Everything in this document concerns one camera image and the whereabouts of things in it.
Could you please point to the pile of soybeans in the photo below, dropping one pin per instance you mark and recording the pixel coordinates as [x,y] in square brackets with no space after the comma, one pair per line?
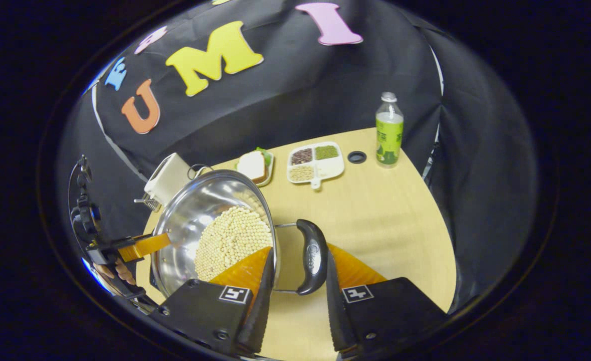
[230,240]

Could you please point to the white toaster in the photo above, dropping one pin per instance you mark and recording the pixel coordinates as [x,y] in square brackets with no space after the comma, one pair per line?
[167,178]

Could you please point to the green label drink bottle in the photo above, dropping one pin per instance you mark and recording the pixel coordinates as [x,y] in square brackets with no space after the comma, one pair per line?
[389,135]

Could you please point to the white divided bean tray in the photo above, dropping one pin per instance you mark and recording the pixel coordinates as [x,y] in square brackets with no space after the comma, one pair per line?
[325,168]

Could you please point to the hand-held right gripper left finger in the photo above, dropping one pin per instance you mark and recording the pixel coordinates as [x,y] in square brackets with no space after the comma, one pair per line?
[210,316]

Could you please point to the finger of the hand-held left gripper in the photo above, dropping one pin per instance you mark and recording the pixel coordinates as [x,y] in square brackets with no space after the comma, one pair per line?
[150,245]

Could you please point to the sandwich on plate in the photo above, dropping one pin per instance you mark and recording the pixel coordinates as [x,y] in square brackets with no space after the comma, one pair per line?
[251,166]

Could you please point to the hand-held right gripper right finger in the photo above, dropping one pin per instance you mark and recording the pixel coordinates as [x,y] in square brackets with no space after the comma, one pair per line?
[395,311]

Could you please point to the stainless steel pot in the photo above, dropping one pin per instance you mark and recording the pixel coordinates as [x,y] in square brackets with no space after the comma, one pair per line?
[195,220]

